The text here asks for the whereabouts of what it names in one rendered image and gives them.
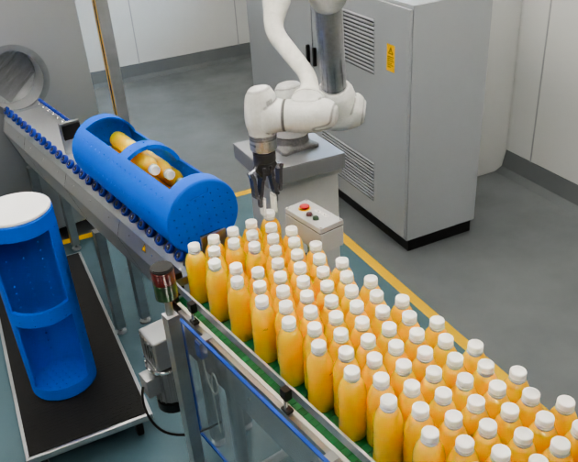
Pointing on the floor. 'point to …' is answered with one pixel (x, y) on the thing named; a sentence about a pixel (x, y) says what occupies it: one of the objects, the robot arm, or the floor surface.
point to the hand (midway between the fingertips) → (268, 204)
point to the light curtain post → (110, 58)
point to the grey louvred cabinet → (401, 106)
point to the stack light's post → (183, 386)
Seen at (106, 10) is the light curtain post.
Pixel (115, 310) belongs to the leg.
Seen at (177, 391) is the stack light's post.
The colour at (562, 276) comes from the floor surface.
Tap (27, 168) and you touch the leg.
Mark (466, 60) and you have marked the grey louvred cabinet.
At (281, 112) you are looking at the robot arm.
